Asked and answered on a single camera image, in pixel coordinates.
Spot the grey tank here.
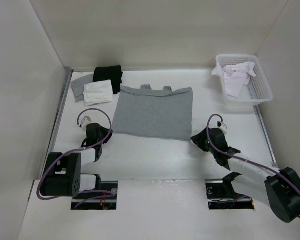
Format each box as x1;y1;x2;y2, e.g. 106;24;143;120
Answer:
112;84;194;142
70;74;93;103

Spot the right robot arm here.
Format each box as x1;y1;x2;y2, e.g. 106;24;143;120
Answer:
191;127;300;223

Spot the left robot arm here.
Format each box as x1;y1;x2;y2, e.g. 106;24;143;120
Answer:
36;123;113;200

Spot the folded white tank top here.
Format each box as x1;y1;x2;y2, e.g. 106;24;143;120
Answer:
83;80;113;107

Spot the folded grey tank top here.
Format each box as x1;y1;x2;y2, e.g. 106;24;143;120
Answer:
70;74;93;103

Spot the folded black tank top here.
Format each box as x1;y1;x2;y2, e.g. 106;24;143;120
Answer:
93;65;123;95

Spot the white tank top in basket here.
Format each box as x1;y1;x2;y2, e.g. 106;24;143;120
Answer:
211;61;256;98

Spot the white plastic laundry basket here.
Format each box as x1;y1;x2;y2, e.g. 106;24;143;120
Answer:
215;54;274;107

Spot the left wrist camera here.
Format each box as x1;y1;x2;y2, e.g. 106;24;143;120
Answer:
79;116;93;131

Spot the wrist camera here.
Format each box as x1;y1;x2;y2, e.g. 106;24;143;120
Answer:
79;116;93;131
217;121;228;135

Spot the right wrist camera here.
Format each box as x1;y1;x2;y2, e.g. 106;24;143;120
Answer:
217;121;228;135

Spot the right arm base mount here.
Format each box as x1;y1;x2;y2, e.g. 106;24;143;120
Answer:
205;172;255;210

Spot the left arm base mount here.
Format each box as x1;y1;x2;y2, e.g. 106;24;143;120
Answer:
70;181;119;211

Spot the right metal table rail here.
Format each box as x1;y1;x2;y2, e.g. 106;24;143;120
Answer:
253;105;278;167

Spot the metal table rail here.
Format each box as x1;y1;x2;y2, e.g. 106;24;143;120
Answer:
39;66;74;179
253;105;278;167

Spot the left metal table rail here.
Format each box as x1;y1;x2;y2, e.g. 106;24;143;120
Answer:
39;66;74;179

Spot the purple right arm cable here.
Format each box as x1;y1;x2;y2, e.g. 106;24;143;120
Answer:
206;114;300;225

